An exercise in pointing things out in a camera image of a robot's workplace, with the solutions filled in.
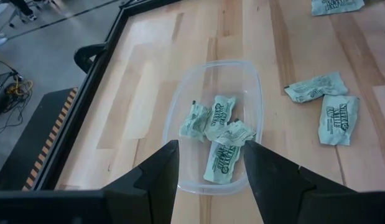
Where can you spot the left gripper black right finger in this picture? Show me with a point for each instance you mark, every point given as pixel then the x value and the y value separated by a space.
pixel 279 186

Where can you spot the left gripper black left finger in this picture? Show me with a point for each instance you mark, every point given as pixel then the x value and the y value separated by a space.
pixel 155 186

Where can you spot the green stevia sweetener packet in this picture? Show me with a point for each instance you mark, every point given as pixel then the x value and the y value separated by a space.
pixel 234 133
pixel 337 119
pixel 221 112
pixel 336 6
pixel 221 163
pixel 316 87
pixel 195 121

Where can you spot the clear bag of bills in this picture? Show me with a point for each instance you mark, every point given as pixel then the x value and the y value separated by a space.
pixel 186 93

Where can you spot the black hazard-striped floor mat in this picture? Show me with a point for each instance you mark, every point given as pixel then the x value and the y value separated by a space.
pixel 27 146

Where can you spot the person's leg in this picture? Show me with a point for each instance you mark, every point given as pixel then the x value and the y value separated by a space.
pixel 22 7

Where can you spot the black aluminium table frame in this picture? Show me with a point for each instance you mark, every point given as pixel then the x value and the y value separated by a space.
pixel 73 124

